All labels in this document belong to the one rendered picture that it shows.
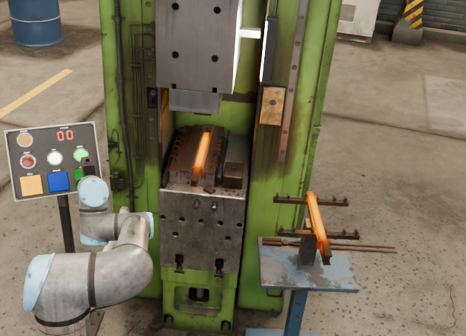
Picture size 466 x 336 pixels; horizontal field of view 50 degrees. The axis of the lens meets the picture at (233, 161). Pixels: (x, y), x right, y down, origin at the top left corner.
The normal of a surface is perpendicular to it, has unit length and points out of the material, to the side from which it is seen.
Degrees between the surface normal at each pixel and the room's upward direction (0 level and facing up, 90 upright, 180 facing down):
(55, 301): 76
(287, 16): 90
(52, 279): 40
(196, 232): 90
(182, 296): 90
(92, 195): 55
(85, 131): 60
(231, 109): 90
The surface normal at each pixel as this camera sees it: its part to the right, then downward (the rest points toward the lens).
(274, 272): 0.07, -0.84
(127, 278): 0.74, -0.14
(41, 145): 0.33, 0.03
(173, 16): -0.08, 0.53
